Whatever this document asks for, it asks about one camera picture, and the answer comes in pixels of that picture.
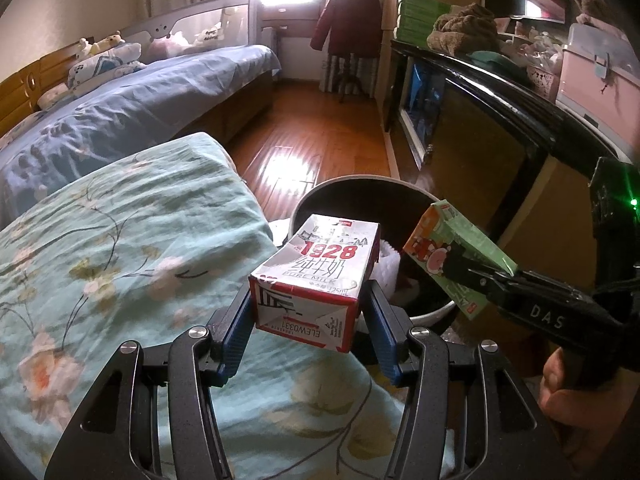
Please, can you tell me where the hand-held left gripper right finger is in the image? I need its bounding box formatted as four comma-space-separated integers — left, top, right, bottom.
362, 280, 576, 480

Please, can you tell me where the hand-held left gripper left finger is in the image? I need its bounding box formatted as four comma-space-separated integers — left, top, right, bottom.
45, 280, 258, 480

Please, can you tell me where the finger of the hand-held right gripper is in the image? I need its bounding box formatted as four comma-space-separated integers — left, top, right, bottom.
445, 250, 506, 303

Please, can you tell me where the green drink carton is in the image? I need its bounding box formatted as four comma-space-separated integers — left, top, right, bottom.
402, 200, 518, 321

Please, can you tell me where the white red milk carton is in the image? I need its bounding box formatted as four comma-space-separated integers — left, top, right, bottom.
248, 213, 382, 353

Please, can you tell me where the black trash bin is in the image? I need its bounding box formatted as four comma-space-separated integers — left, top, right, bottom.
292, 174, 458, 333

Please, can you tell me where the person's right hand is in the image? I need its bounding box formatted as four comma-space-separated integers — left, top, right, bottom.
537, 345, 640, 456

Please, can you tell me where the floral teal blanket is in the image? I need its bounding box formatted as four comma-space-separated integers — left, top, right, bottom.
0, 131, 451, 480

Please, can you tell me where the black glass cabinet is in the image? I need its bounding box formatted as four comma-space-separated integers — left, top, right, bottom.
382, 37, 640, 281

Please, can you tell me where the white patterned basket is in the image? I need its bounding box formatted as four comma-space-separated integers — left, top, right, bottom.
525, 52, 561, 103

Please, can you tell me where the teal cloth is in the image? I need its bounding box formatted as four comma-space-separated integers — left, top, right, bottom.
470, 50, 531, 86

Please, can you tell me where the pink storage box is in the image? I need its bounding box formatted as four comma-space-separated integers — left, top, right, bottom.
555, 22, 640, 133

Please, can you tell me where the coat rack stand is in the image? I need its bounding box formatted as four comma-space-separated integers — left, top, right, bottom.
335, 52, 368, 103

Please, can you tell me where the brown plush cloth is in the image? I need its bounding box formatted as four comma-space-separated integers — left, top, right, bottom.
427, 2, 501, 58

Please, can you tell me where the striped cloth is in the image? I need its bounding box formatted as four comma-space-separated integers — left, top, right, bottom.
320, 52, 378, 96

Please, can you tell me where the bed with blue sheet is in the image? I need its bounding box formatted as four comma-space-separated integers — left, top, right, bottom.
0, 44, 282, 201

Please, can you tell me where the stack of green boxes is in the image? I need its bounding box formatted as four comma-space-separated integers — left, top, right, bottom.
396, 0, 468, 41

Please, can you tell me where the dark red coat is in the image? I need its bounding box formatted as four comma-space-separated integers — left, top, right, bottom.
310, 0, 383, 58

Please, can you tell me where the brown teddy bear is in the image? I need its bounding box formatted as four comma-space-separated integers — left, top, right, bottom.
567, 0, 608, 23

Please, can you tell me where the white pillow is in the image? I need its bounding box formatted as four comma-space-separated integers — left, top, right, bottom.
37, 82, 73, 111

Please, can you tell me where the pink plush toy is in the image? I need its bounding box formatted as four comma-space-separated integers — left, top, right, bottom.
147, 30, 193, 58

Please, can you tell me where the blue patterned pillow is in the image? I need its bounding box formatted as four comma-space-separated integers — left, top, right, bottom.
67, 42, 146, 88

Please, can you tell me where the wooden window desk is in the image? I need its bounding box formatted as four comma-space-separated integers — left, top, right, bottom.
260, 2, 323, 81

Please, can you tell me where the cream plush toy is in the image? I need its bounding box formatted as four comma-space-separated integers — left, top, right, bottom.
92, 32, 126, 53

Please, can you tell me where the wooden headboard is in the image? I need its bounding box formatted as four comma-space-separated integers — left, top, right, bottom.
0, 55, 56, 136

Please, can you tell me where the grey bed guard rail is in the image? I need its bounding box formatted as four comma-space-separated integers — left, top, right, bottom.
117, 0, 263, 56

